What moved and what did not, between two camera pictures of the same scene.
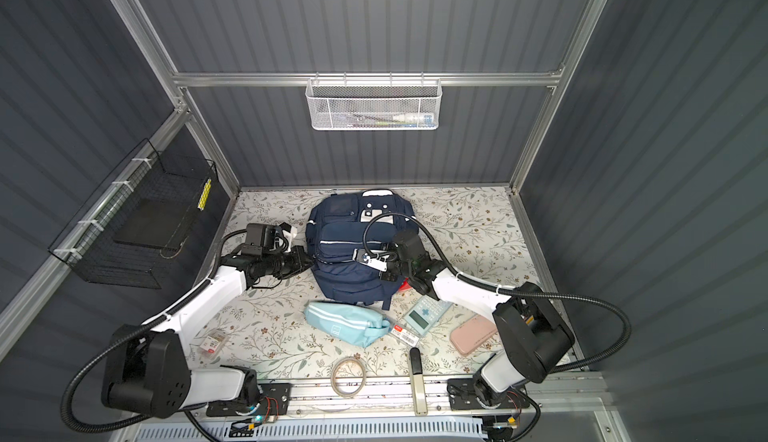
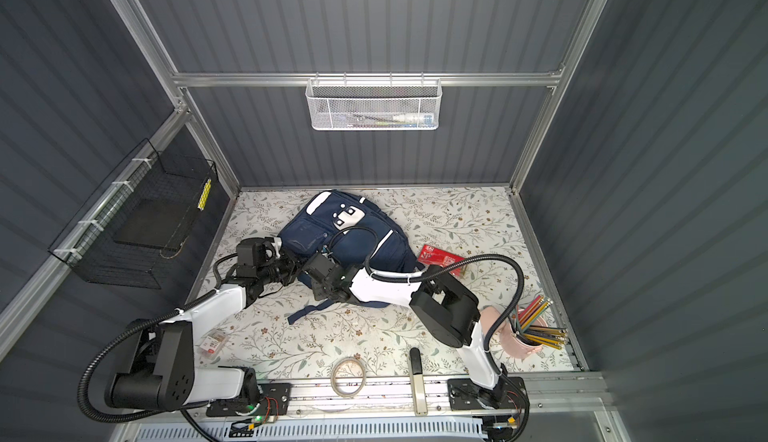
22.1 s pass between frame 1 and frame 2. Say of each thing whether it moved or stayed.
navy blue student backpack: moved
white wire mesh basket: stayed
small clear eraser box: stayed
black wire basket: stayed
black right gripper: moved
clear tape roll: stayed
